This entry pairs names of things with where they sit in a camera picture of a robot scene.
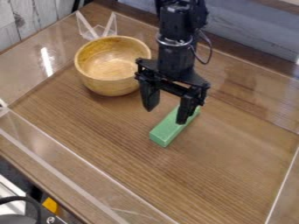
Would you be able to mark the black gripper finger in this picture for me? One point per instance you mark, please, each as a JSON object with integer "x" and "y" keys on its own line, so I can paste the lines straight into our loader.
{"x": 150, "y": 93}
{"x": 189, "y": 104}

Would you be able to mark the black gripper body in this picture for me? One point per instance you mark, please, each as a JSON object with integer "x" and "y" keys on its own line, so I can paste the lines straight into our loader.
{"x": 171, "y": 72}

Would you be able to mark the green rectangular block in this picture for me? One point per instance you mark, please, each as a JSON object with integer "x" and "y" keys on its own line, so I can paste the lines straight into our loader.
{"x": 167, "y": 129}

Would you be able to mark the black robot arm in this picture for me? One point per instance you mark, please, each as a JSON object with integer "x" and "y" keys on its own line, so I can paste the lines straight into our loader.
{"x": 182, "y": 17}

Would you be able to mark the brown wooden bowl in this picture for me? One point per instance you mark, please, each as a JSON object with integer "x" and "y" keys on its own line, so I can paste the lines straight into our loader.
{"x": 106, "y": 62}

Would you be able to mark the clear acrylic corner bracket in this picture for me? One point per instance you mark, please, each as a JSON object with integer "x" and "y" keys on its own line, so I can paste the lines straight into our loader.
{"x": 99, "y": 31}

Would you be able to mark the clear acrylic tray wall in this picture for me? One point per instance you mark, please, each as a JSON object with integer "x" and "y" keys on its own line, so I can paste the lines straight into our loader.
{"x": 94, "y": 196}

